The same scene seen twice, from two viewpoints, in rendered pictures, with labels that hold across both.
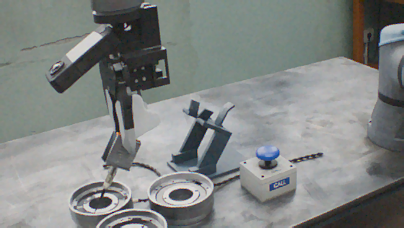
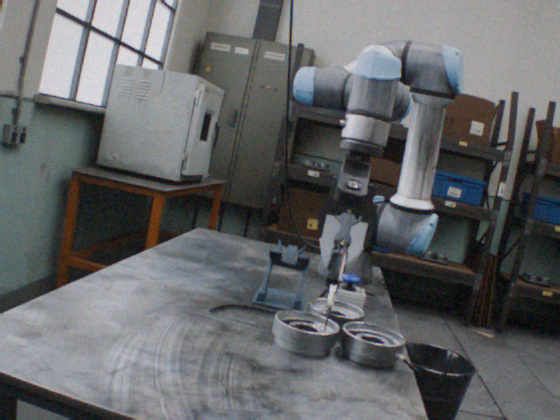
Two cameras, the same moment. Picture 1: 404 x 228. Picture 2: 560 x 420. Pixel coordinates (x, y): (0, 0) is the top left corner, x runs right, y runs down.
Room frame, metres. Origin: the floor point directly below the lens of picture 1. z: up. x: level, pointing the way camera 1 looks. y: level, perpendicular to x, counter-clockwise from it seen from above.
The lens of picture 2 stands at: (0.35, 0.91, 1.09)
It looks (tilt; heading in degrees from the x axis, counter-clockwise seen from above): 7 degrees down; 299
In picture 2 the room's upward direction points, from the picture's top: 12 degrees clockwise
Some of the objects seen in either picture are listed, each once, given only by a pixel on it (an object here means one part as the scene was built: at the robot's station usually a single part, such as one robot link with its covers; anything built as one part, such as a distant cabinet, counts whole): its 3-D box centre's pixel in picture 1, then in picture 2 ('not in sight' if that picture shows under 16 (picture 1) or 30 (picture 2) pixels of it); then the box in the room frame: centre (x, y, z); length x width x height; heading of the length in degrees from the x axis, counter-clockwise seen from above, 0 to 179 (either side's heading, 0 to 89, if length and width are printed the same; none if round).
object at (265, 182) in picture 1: (270, 174); (346, 297); (0.73, -0.12, 0.82); 0.08 x 0.07 x 0.05; 113
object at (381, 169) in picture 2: not in sight; (377, 160); (1.91, -3.35, 1.19); 0.52 x 0.42 x 0.38; 23
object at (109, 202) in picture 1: (101, 207); (304, 333); (0.68, 0.17, 0.82); 0.10 x 0.10 x 0.04
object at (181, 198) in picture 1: (181, 198); (334, 318); (0.69, 0.04, 0.82); 0.10 x 0.10 x 0.04
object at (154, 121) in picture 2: not in sight; (167, 127); (2.68, -1.59, 1.10); 0.62 x 0.61 x 0.65; 113
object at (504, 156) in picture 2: not in sight; (385, 185); (1.81, -3.40, 1.00); 1.92 x 0.57 x 2.00; 23
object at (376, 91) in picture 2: not in sight; (375, 87); (0.68, 0.09, 1.23); 0.09 x 0.08 x 0.11; 95
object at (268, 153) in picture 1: (268, 161); (349, 286); (0.73, -0.11, 0.85); 0.04 x 0.04 x 0.05
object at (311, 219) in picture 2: not in sight; (303, 211); (2.39, -3.13, 0.64); 0.49 x 0.40 x 0.37; 28
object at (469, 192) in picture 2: not in sight; (449, 186); (1.31, -3.62, 1.11); 0.52 x 0.38 x 0.22; 23
